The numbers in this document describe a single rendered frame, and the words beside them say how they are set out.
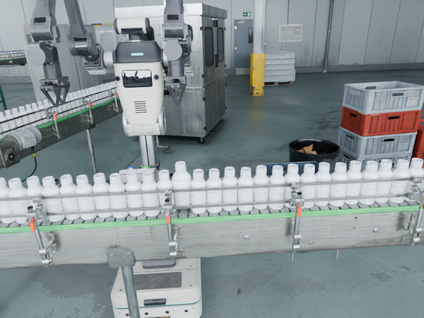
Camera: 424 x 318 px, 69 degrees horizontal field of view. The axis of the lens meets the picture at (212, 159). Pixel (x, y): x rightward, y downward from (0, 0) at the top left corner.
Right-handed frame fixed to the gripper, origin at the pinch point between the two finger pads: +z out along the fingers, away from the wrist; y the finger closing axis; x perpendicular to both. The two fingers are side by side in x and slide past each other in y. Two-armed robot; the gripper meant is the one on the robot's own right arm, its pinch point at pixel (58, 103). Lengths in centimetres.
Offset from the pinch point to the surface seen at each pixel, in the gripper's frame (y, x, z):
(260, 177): 17, 73, 26
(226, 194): 17, 60, 32
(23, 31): -526, -265, -34
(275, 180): 18, 78, 27
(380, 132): -159, 226, 69
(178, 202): 18, 43, 34
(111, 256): 22, 17, 54
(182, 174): 17, 45, 23
